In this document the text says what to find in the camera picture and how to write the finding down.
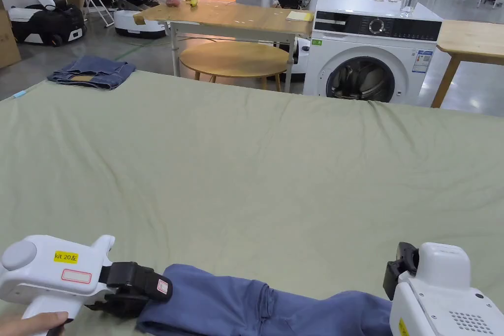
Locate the round wooden table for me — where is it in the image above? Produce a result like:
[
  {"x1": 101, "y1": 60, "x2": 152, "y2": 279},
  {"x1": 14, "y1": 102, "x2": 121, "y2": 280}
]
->
[{"x1": 179, "y1": 41, "x2": 288, "y2": 92}]

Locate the white and black robot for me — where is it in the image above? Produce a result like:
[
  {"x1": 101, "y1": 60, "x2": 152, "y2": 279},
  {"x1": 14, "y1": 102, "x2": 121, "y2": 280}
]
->
[{"x1": 7, "y1": 0, "x2": 88, "y2": 47}]

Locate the bed with pale green sheet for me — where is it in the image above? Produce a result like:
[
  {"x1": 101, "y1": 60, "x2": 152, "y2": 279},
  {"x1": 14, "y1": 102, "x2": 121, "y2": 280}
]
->
[{"x1": 0, "y1": 70, "x2": 504, "y2": 336}]

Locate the white washing machine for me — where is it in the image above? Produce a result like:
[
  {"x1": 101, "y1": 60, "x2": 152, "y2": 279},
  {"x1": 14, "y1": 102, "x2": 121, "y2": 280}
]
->
[{"x1": 303, "y1": 0, "x2": 444, "y2": 106}]

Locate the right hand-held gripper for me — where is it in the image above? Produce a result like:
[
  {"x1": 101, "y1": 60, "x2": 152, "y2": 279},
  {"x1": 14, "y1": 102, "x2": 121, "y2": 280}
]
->
[{"x1": 382, "y1": 241, "x2": 498, "y2": 336}]

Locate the cardboard carton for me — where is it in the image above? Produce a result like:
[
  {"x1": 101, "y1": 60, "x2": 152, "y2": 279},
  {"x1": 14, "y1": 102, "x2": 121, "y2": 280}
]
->
[{"x1": 0, "y1": 1, "x2": 23, "y2": 69}]

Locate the square wooden table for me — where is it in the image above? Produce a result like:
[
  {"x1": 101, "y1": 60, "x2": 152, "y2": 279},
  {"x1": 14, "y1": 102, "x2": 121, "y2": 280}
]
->
[{"x1": 431, "y1": 19, "x2": 504, "y2": 109}]

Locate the folded denim garment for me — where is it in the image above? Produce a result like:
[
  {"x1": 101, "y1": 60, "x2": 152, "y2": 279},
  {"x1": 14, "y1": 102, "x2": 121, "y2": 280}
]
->
[{"x1": 47, "y1": 56, "x2": 137, "y2": 91}]

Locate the blue garment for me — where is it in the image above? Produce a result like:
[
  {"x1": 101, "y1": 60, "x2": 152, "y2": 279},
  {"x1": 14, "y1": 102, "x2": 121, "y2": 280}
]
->
[{"x1": 135, "y1": 264, "x2": 394, "y2": 336}]

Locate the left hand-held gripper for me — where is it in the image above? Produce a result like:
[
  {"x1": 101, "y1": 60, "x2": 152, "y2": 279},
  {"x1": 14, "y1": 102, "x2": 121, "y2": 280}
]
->
[{"x1": 0, "y1": 235, "x2": 174, "y2": 322}]

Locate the long wooden table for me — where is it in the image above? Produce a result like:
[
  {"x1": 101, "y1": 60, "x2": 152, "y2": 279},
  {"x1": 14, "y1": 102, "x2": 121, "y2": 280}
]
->
[{"x1": 133, "y1": 0, "x2": 315, "y2": 94}]

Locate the person's left hand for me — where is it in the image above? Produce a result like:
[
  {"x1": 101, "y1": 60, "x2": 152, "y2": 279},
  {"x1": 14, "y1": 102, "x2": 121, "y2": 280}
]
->
[{"x1": 0, "y1": 311, "x2": 70, "y2": 336}]

